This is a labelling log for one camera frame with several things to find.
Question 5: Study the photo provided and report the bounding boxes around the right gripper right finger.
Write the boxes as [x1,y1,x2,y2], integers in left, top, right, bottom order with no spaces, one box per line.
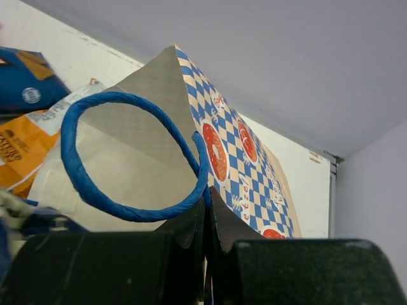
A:
[208,187,406,304]

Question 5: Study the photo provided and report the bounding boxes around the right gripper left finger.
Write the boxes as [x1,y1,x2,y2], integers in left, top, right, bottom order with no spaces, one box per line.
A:
[1,201,205,304]

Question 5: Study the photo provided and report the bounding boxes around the dark blue snack packet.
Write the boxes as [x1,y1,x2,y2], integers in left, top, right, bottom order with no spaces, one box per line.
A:
[1,188,86,280]

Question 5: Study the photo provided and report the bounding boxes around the blue paper bag handle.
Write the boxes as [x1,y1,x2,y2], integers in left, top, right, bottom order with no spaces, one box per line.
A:
[60,91,210,222]

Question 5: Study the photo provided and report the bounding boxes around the orange snack bag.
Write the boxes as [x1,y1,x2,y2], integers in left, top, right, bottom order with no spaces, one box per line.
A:
[1,79,106,198]

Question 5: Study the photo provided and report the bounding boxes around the blue Doritos chip bag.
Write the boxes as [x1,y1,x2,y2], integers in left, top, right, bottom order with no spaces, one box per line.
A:
[1,46,71,116]

